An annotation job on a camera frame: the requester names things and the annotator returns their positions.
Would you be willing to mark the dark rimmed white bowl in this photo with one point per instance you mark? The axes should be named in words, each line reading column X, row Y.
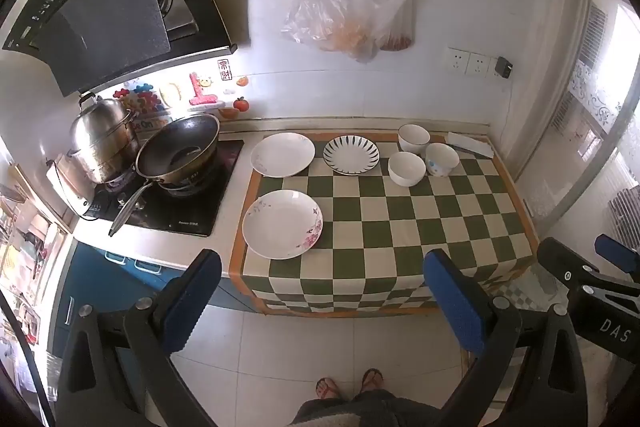
column 414, row 139

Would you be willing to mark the black gas stove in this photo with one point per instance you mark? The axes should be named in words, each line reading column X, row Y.
column 190, row 212

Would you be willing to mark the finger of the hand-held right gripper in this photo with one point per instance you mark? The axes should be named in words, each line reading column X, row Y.
column 617, row 252
column 560, row 259

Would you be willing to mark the green checkered tablecloth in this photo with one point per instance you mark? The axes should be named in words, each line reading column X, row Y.
column 450, row 212

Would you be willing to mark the black range hood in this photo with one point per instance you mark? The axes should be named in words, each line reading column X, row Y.
column 100, row 7

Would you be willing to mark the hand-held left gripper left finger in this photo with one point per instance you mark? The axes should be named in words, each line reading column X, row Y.
column 192, row 302

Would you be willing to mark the person's foot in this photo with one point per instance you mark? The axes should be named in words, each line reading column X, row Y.
column 327, row 389
column 372, row 379

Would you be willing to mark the orange fruit wall sticker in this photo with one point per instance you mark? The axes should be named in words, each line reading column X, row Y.
column 240, row 103
column 242, row 81

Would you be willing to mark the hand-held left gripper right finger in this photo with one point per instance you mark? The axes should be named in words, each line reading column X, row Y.
column 455, row 302

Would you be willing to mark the white kitchen appliance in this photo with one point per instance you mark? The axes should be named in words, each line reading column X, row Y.
column 67, row 189

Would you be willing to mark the pink floral white plate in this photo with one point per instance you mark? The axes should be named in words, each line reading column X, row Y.
column 282, row 224

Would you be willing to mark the person's right foot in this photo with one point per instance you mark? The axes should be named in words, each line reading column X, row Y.
column 372, row 379

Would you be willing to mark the plain white bowl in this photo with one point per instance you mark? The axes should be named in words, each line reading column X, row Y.
column 406, row 168

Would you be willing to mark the pink wall decoration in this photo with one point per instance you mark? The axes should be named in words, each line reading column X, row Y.
column 200, row 96

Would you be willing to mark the red character wall sticker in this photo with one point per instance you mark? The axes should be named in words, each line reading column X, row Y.
column 225, row 69

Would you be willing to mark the black wok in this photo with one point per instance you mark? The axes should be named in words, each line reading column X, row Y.
column 175, row 147

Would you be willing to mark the blue kitchen cabinet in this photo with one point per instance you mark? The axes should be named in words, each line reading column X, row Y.
column 100, row 277

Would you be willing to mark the cluttered side shelf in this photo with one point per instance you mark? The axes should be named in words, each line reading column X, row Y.
column 25, row 232

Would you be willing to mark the white wall socket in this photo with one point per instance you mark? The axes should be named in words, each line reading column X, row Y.
column 457, row 61
column 477, row 64

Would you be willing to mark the person's grey trousers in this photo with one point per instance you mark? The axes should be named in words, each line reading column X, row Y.
column 370, row 409

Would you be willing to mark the blue printed white bowl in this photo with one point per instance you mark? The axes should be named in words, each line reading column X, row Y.
column 442, row 159

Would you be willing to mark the black plug adapter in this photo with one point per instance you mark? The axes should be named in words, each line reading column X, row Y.
column 503, row 67

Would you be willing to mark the glass sliding door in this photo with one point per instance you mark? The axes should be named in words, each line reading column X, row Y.
column 590, row 107

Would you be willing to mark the black striped white plate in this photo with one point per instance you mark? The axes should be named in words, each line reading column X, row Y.
column 351, row 154

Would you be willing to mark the colourful wall sticker cluster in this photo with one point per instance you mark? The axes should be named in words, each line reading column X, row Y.
column 142, row 102

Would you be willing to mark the white plate small print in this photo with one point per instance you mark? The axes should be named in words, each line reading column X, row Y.
column 282, row 154

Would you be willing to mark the stainless steel steamer pot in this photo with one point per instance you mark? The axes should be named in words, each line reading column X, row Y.
column 100, row 137

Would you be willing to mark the person's left foot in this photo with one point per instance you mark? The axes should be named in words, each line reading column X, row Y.
column 327, row 389

